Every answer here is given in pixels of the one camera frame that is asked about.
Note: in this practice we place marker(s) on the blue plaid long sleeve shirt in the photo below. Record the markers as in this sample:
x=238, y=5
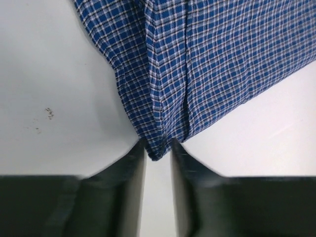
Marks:
x=181, y=65

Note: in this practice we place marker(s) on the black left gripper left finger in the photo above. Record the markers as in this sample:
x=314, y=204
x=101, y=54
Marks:
x=106, y=204

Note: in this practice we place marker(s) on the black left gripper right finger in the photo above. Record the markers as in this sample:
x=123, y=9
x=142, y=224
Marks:
x=210, y=205

